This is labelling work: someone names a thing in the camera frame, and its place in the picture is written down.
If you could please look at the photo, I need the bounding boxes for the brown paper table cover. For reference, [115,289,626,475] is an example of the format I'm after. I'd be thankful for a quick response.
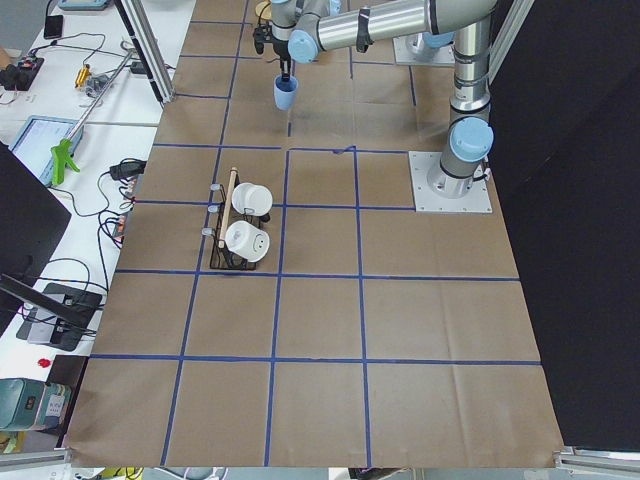
[67,1,562,468]

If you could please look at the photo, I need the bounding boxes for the green box device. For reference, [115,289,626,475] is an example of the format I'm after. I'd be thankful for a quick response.
[1,378,72,431]

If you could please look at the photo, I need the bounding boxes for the black wire cup rack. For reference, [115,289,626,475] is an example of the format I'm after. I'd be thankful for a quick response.
[203,202,271,271]

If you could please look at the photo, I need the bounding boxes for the white cup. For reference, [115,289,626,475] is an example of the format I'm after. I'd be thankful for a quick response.
[231,182,273,216]
[225,220,270,262]

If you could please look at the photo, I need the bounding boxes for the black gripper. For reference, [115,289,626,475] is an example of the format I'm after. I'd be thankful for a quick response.
[271,0,297,82]

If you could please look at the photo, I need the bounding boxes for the white cup upper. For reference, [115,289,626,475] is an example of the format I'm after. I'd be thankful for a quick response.
[231,182,273,216]

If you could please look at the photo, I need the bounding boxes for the light blue cup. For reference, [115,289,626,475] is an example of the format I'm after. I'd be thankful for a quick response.
[274,75,299,111]

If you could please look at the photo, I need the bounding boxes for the black power adapter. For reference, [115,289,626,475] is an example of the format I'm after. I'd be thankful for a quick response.
[109,159,147,180]

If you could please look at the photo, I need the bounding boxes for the black monitor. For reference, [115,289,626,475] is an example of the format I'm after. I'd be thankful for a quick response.
[0,141,73,337]

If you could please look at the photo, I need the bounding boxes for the blue framed tablet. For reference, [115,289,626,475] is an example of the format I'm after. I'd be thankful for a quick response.
[10,116,84,187]

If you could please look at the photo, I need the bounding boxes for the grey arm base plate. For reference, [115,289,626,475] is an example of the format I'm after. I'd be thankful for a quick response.
[408,151,493,214]

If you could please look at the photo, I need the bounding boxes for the white cup lower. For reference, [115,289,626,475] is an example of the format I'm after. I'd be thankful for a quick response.
[225,220,270,262]

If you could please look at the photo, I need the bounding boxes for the aluminium frame post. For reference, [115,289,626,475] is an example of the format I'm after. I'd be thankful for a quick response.
[114,0,175,105]

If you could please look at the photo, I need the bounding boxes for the green handled grabber tool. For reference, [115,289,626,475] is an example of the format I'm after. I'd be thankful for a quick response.
[51,49,135,186]

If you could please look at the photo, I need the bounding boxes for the black smartphone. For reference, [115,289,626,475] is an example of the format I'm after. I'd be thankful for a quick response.
[43,15,64,40]

